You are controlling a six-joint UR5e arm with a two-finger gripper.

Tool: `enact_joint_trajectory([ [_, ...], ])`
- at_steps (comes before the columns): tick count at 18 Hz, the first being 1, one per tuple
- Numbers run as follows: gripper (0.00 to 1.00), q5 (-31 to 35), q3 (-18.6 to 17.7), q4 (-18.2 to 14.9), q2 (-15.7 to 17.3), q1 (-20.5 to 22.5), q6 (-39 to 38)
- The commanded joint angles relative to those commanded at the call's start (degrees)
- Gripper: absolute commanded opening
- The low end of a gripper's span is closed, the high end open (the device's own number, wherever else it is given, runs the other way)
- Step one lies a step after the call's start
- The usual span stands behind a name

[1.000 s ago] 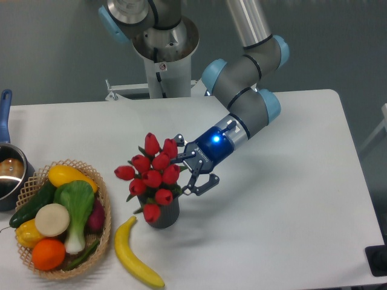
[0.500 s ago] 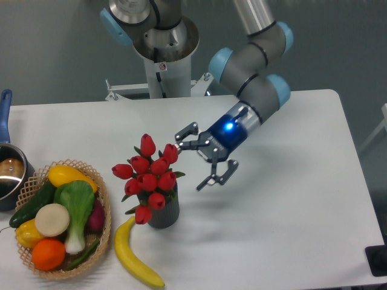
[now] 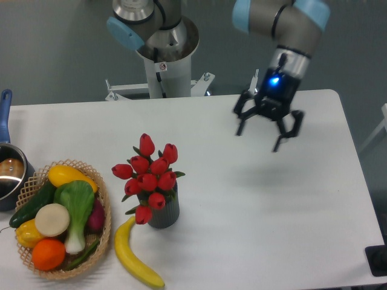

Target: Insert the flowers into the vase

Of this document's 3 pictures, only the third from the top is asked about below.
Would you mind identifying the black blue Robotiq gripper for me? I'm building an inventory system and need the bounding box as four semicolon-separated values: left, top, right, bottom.
232;68;305;153

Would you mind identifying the red tulip bouquet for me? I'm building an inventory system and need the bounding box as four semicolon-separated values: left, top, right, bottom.
111;133;185;217

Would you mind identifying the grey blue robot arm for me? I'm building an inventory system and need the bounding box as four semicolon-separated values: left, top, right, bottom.
106;1;330;142

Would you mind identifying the grey ribbed vase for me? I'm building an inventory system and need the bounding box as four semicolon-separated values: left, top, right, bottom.
135;183;180;229

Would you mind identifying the black device at edge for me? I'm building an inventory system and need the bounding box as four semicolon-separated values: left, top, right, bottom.
365;245;386;277

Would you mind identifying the yellow banana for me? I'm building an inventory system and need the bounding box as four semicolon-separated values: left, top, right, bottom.
114;217;165;289

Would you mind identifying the purple red onion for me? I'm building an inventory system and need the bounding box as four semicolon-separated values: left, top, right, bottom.
86;199;105;232

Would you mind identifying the green bok choy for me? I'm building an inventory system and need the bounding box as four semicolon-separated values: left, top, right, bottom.
54;180;94;254

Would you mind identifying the yellow squash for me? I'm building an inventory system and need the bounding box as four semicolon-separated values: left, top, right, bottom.
48;165;98;193

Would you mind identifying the green cucumber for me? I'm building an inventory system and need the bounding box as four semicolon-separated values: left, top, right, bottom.
9;181;56;228

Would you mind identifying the woven wicker basket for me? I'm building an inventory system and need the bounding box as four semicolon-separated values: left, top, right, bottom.
16;159;111;280

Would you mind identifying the white round radish slice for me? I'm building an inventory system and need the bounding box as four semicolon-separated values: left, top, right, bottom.
34;203;70;237

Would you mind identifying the green chili pepper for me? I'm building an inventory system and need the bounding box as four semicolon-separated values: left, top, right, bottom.
64;240;100;271

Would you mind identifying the orange fruit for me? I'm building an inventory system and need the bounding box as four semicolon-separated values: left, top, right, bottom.
31;239;66;271

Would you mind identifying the yellow bell pepper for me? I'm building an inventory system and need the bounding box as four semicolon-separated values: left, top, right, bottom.
15;219;45;248

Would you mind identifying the white frame at right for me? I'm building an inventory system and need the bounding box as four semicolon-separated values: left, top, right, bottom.
359;103;386;154

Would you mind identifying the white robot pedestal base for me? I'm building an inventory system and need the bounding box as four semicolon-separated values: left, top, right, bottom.
107;16;215;98

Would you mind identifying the blue handled saucepan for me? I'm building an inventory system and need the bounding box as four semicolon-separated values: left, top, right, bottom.
1;89;34;211

